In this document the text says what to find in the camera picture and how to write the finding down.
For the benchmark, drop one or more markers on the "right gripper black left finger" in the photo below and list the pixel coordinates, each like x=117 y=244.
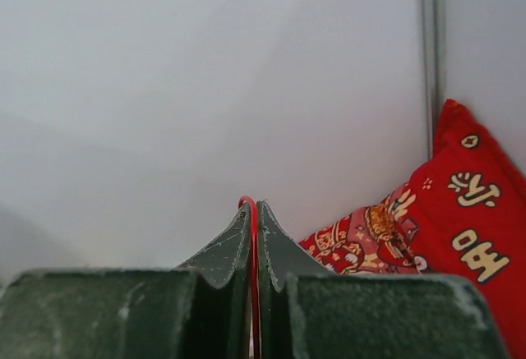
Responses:
x=199 y=309

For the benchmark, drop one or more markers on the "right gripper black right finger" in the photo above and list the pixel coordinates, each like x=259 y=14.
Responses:
x=307 y=311

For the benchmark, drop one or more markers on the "red printed pillow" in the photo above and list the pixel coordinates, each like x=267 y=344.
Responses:
x=462 y=212

